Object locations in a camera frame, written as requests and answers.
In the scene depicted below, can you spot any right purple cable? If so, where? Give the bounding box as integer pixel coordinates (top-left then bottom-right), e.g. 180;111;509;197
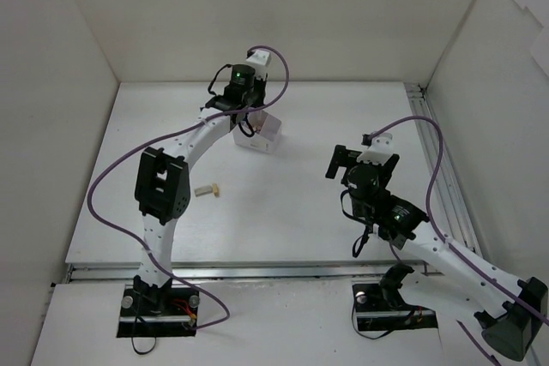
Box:
364;115;549;363

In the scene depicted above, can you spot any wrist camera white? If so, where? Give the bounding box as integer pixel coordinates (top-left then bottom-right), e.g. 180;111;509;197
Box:
245;49;271;74
357;132;395;165

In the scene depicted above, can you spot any white three-compartment organizer box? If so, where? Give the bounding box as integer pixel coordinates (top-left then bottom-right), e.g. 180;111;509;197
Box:
232;111;282;154

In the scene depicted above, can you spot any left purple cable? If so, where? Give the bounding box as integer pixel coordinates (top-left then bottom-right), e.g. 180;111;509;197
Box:
87;44;290;333

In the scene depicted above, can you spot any purple cable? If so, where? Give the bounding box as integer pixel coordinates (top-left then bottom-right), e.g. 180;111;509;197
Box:
364;115;549;363
87;44;290;333

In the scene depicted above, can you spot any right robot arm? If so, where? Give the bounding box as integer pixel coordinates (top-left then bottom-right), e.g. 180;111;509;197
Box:
325;141;548;362

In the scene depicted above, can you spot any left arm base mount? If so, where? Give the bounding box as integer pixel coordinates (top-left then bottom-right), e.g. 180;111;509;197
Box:
117;286;200;339

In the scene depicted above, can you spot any yellow eraser with sleeve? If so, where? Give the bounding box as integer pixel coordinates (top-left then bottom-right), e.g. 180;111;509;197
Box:
212;183;220;198

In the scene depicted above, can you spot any aluminium frame rail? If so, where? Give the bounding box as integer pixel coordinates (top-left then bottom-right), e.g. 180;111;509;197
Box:
67;82;479;271

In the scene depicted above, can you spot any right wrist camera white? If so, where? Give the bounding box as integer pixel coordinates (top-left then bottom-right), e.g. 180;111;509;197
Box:
357;132;395;165

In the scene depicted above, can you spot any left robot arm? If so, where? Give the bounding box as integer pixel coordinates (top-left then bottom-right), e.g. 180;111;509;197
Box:
133;60;268;316

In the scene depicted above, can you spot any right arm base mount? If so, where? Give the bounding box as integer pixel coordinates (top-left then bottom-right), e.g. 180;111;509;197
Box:
351;283;438;340

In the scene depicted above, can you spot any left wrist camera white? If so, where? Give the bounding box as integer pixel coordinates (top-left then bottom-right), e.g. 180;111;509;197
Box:
245;49;271;74

